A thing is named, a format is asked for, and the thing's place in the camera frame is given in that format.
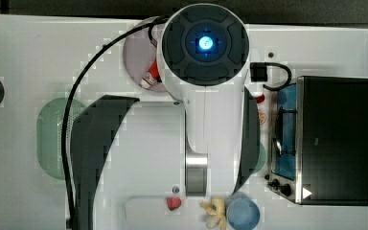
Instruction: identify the red ketchup bottle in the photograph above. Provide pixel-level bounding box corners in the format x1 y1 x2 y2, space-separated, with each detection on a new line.
140 60 160 88

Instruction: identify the black usb cable plug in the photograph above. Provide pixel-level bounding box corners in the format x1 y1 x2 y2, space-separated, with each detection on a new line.
249 62 292 91

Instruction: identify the yellow banana peel toy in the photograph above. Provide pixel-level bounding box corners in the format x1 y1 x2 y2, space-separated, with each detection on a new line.
199 196 227 230

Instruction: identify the red strawberry toy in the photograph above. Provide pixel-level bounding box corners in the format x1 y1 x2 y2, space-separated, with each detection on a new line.
166 196 182 211

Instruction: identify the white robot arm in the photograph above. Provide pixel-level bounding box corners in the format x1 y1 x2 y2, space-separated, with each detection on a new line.
70 3 260 230

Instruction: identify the pink oval plate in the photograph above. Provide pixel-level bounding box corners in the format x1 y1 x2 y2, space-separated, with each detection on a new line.
123 24 167 93

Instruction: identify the green perforated strainer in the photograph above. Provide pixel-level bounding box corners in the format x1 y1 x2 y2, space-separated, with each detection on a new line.
35 97 87 181

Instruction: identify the blue round bowl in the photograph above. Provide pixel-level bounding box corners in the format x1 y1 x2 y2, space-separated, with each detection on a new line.
226 197 261 230

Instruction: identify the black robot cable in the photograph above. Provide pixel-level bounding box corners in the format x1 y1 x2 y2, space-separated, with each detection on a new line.
60 14 171 230

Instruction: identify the green round plate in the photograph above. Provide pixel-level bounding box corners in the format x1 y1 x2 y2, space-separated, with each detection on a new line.
253 144 266 173

